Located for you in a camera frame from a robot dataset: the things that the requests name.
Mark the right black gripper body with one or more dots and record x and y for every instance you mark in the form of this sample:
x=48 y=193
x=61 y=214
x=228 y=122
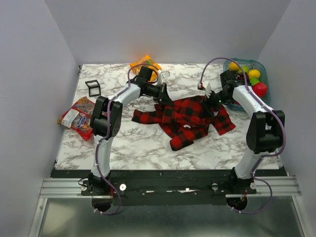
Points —
x=215 y=100

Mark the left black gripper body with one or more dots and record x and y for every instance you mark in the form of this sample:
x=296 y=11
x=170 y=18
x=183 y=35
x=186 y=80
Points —
x=158 y=90

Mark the red black plaid shirt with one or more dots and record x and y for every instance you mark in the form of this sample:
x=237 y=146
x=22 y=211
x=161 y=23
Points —
x=184 y=121

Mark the black square frame brooch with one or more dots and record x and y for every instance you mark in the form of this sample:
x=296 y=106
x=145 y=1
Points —
x=94 y=88

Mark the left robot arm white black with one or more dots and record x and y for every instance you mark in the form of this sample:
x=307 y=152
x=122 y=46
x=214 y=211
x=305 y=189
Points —
x=107 y=114

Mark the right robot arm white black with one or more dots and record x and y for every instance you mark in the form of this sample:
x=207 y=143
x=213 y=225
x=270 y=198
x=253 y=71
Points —
x=265 y=136

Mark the dark purple toy grapes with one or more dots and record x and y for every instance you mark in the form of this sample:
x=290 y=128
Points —
x=240 y=76

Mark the orange snack bag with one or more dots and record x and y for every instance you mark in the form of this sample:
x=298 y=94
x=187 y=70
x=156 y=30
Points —
x=148 y=62

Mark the orange yellow toy fruit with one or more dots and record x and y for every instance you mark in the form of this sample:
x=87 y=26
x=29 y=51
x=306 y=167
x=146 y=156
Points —
x=233 y=67

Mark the green toy fruit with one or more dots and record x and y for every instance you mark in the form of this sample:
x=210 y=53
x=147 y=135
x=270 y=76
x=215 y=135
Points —
x=245 y=69

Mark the red toy apple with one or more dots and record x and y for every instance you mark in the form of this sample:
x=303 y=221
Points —
x=260 y=89

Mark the yellow toy lemon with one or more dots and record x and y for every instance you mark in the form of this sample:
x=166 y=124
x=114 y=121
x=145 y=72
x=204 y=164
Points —
x=254 y=74

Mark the teal plastic fruit bin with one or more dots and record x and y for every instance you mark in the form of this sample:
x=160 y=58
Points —
x=251 y=64

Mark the red snack bag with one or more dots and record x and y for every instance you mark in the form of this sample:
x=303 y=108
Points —
x=78 y=117

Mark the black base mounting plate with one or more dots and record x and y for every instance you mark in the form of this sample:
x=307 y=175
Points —
x=169 y=187

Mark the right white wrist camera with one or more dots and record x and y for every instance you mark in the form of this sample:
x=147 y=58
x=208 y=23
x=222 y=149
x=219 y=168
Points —
x=207 y=89

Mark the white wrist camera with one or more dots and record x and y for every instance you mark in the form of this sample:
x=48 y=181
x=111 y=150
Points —
x=207 y=89
x=162 y=76

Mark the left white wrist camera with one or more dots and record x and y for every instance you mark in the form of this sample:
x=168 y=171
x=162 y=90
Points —
x=162 y=76

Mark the aluminium rail frame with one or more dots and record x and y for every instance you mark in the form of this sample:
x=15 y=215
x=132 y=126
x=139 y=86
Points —
x=68 y=207

